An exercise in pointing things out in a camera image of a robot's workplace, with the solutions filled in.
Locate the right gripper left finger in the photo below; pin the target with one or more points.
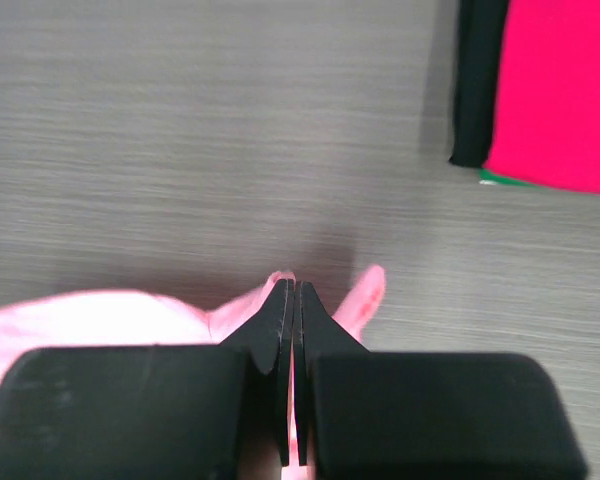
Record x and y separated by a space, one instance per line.
130 410

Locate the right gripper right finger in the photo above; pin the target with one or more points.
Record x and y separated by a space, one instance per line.
364 414

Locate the light pink t shirt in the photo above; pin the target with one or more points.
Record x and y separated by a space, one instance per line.
105 320

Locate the folded green t shirt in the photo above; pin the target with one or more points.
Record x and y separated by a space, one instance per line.
488 177

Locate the folded magenta t shirt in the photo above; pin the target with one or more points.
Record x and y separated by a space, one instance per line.
547 109

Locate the folded black t shirt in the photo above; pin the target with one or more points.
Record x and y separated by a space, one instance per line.
480 27

